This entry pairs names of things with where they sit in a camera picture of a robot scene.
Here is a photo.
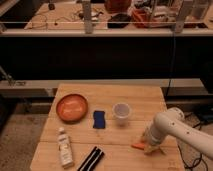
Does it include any black cable on floor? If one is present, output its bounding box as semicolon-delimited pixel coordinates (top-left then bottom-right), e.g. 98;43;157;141
176;112;213;171

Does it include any orange bowl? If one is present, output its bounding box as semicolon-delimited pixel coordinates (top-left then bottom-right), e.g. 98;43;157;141
56;94;88;122

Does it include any grey metal post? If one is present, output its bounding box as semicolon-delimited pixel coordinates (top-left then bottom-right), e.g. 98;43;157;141
82;0;93;34
173;0;193;33

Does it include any white bottle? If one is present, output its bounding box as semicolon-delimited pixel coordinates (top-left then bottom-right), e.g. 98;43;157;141
58;127;74;168

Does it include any black and white striped box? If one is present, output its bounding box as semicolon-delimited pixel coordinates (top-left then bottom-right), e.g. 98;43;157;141
77;146;105;171

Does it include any black bowl on back table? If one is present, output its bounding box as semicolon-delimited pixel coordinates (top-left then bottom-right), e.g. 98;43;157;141
107;13;131;28

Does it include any blue sponge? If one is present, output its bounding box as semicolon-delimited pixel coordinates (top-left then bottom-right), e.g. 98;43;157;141
93;111;105;129

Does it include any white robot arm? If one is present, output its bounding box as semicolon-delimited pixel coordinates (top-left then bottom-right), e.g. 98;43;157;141
141;107;213;160

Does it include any grey metal post right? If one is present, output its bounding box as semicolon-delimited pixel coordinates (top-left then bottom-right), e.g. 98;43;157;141
173;0;193;33

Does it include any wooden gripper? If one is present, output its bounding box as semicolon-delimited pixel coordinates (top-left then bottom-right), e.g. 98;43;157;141
139;130;164;155

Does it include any orange pepper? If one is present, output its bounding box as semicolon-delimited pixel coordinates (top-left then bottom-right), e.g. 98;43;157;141
131;143;145;150

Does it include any red box on back table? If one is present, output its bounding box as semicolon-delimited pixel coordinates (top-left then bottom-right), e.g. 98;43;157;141
131;8;174;29

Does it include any translucent ceramic cup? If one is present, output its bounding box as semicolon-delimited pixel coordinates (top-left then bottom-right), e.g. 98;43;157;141
112;103;131;126

